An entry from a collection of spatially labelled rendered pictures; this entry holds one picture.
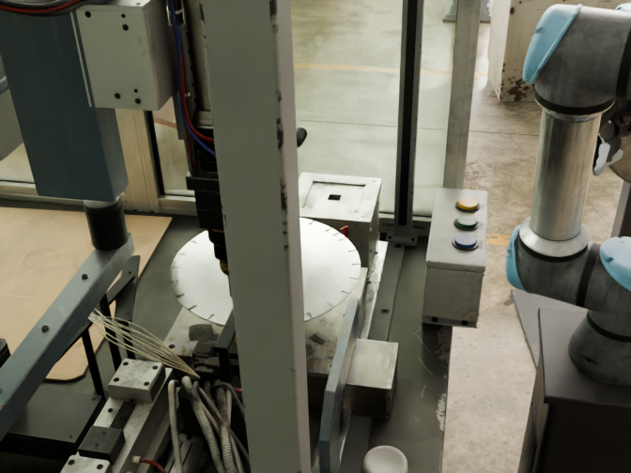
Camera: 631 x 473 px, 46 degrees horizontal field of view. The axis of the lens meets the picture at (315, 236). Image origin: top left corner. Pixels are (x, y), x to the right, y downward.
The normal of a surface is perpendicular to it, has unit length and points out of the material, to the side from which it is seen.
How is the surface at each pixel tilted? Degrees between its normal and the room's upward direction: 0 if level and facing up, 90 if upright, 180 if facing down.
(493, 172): 0
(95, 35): 90
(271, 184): 90
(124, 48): 90
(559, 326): 0
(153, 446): 0
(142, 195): 90
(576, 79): 101
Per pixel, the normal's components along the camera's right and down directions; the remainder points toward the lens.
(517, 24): 0.04, 0.56
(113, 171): 0.98, 0.09
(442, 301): -0.20, 0.55
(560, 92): -0.64, 0.55
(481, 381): -0.03, -0.83
